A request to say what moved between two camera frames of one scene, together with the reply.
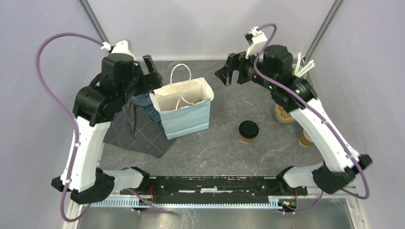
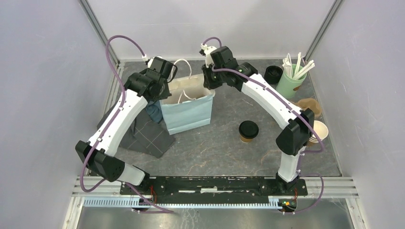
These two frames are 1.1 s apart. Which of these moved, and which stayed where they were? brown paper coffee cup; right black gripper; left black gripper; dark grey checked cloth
Moved: right black gripper; left black gripper
Stayed: brown paper coffee cup; dark grey checked cloth
